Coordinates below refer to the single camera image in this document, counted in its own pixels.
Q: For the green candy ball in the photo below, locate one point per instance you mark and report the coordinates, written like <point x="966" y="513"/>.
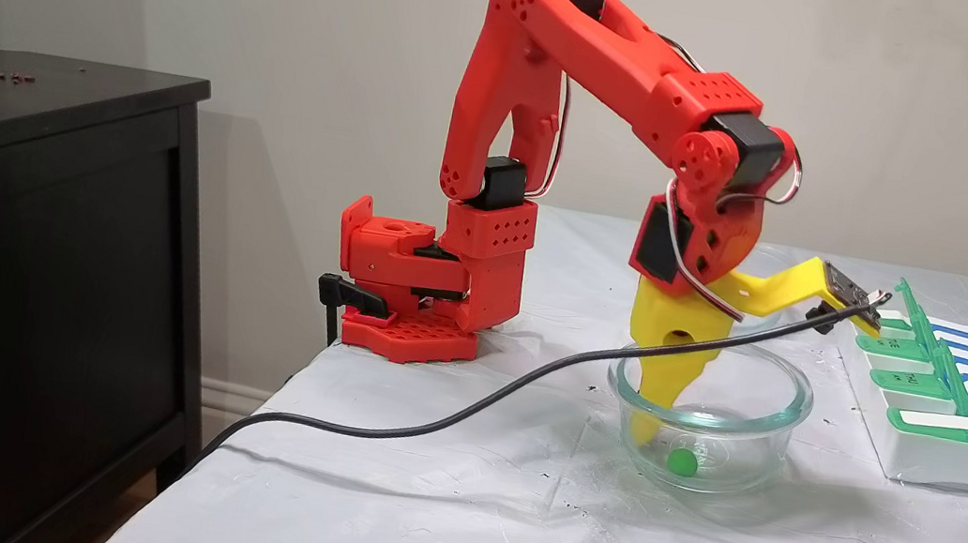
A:
<point x="684" y="462"/>

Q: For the weekly pill organizer box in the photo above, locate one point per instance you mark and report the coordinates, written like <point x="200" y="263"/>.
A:
<point x="942" y="450"/>

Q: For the white tablecloth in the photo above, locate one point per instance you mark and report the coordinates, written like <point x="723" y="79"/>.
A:
<point x="506" y="521"/>

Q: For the black table clamp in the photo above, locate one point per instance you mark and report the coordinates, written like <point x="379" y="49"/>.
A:
<point x="348" y="293"/>

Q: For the black wooden cabinet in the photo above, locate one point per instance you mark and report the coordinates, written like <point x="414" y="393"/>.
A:
<point x="17" y="291"/>

